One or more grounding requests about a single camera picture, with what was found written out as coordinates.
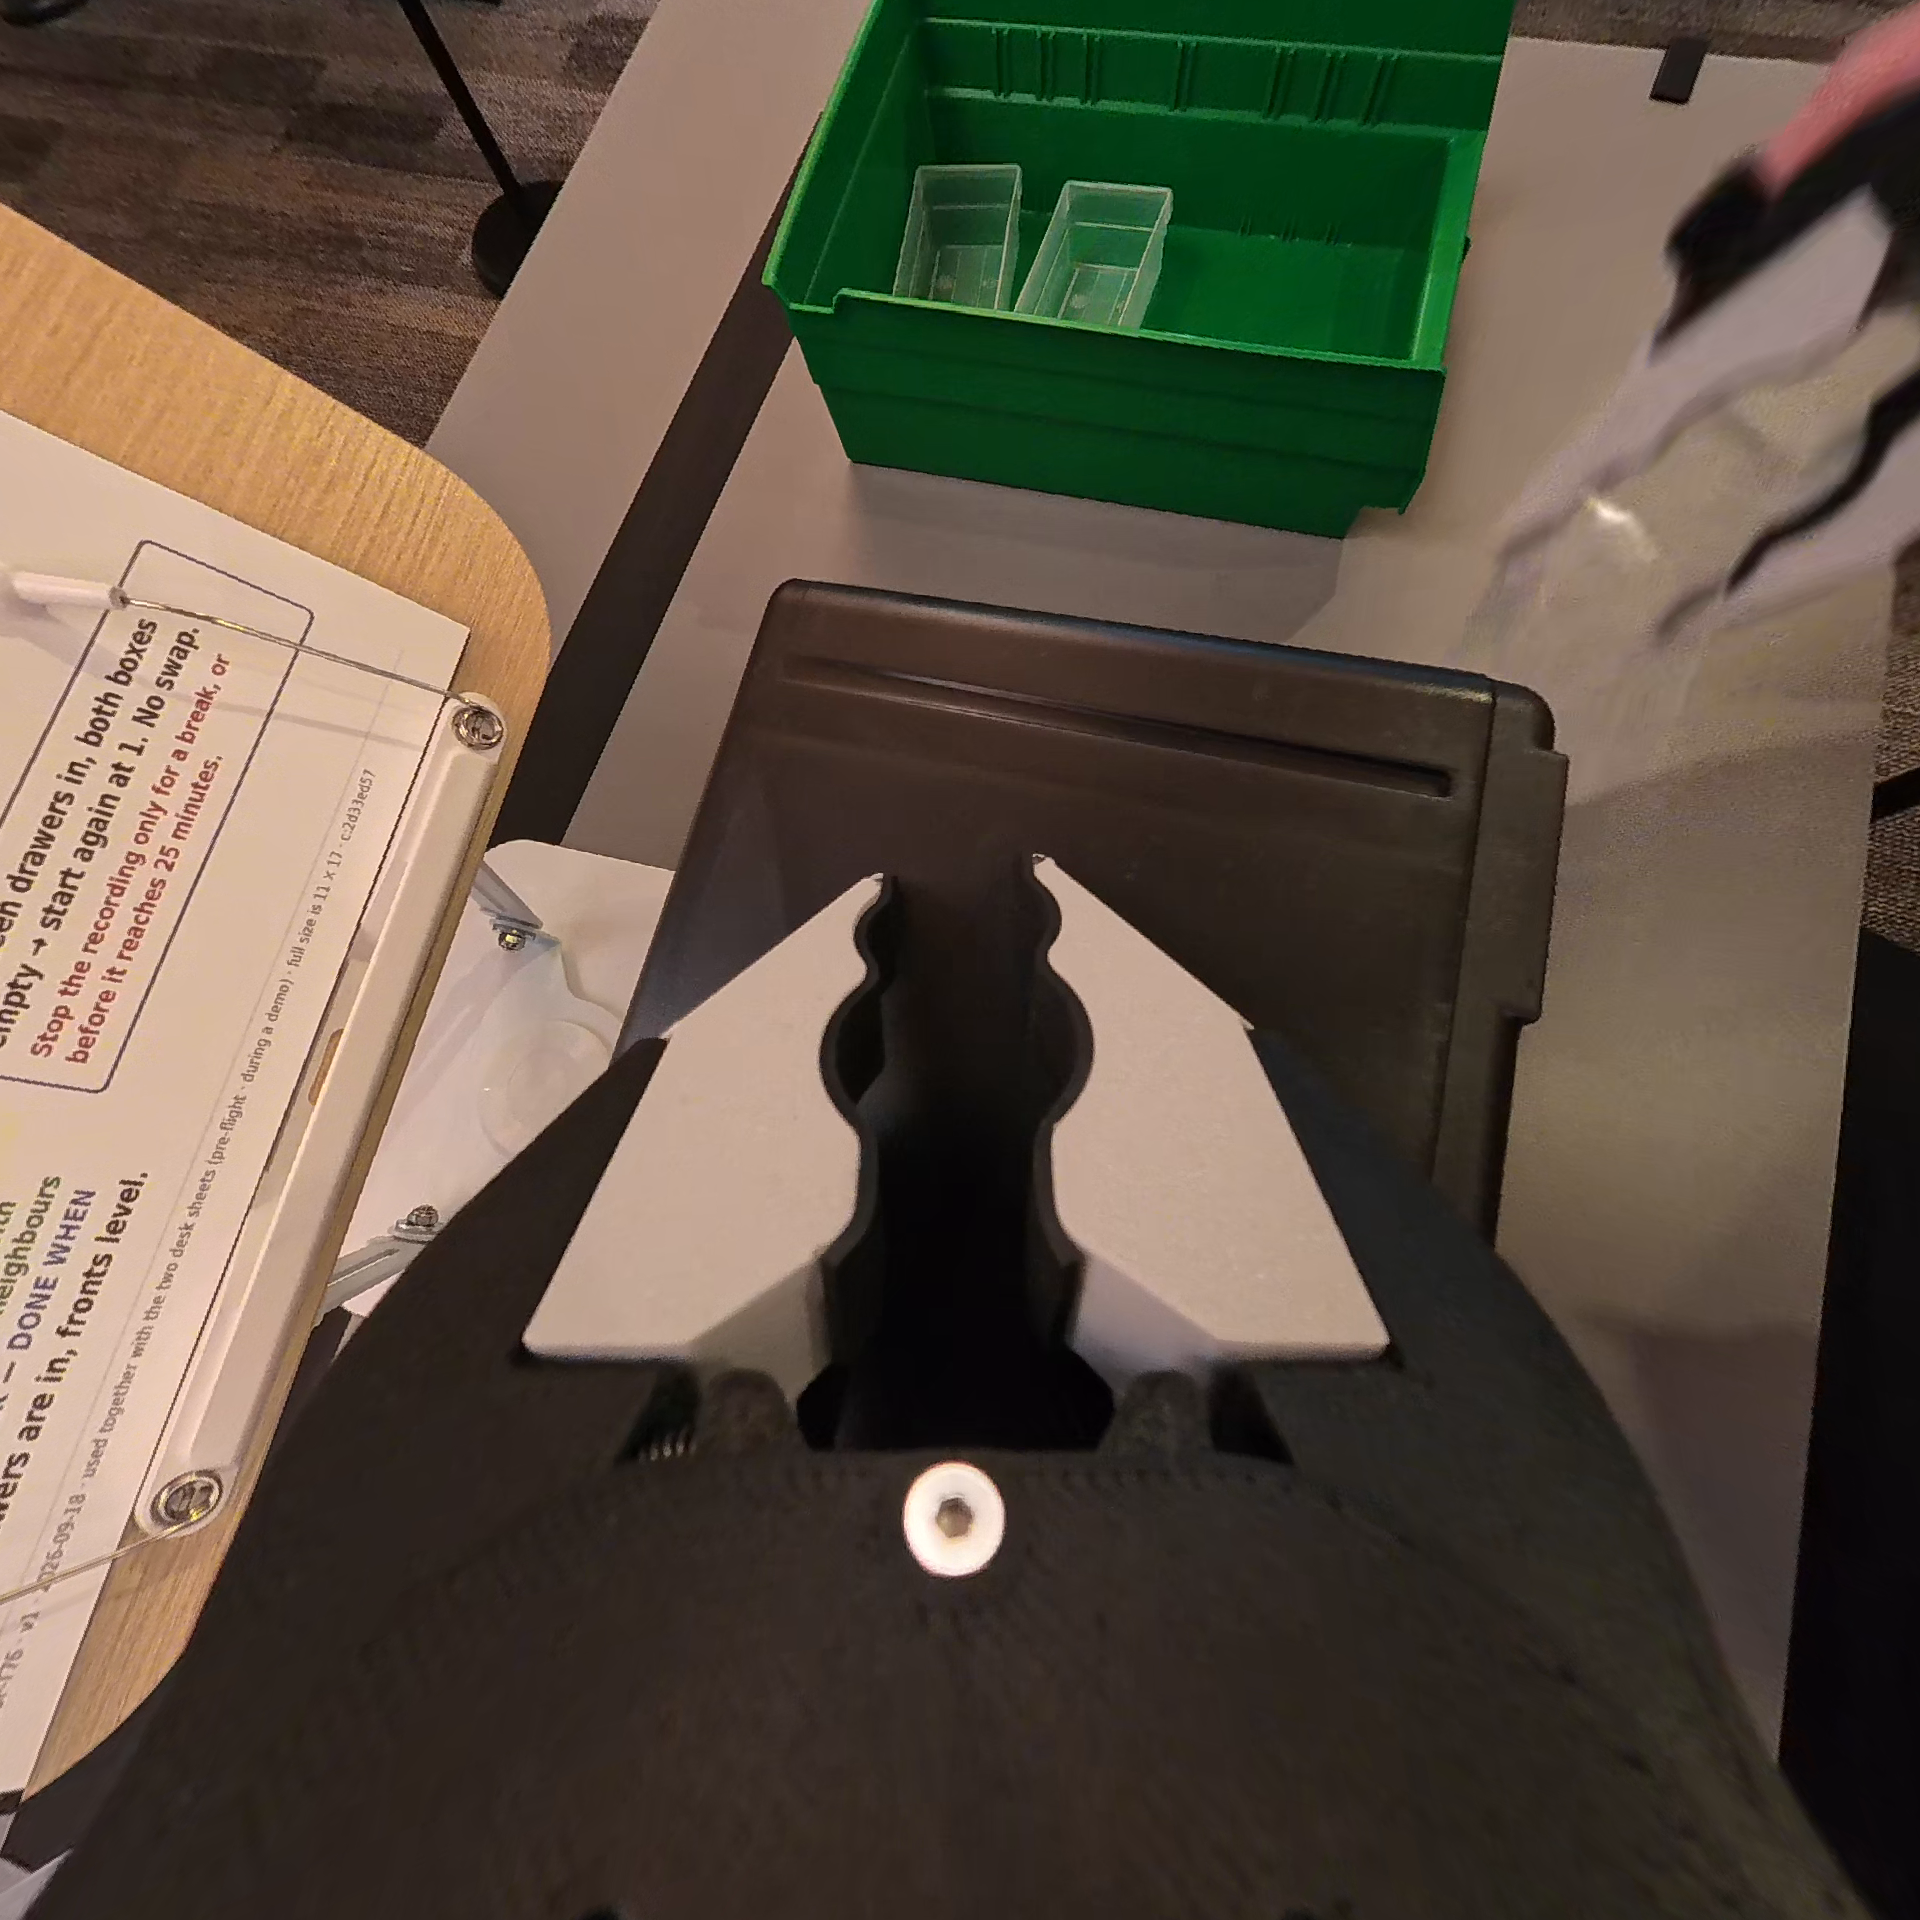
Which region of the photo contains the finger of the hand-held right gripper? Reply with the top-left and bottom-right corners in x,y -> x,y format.
1658,376 -> 1920,631
1502,214 -> 1897,558

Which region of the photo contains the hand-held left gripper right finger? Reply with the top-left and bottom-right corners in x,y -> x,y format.
1026,849 -> 1404,1373

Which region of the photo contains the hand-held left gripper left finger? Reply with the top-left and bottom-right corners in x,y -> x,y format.
524,874 -> 907,1373

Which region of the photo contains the small clear plastic drawer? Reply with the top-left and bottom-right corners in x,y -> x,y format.
895,161 -> 1026,308
1475,452 -> 1889,820
1017,180 -> 1173,330

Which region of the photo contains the black drawer cabinet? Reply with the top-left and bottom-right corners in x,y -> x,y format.
613,579 -> 1572,1252

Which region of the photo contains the green plastic bin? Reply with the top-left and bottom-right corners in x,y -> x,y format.
761,0 -> 1514,533

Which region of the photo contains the person's right hand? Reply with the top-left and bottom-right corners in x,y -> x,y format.
1751,19 -> 1920,192

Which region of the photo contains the white stand base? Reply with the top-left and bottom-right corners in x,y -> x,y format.
324,835 -> 677,1324

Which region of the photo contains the clear acrylic sign holder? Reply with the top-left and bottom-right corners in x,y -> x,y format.
0,558 -> 507,1601

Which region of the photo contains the text instruction sheet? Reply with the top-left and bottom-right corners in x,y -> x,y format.
0,413 -> 470,1804

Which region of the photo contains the black stanchion post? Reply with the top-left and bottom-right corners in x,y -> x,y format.
399,0 -> 566,294

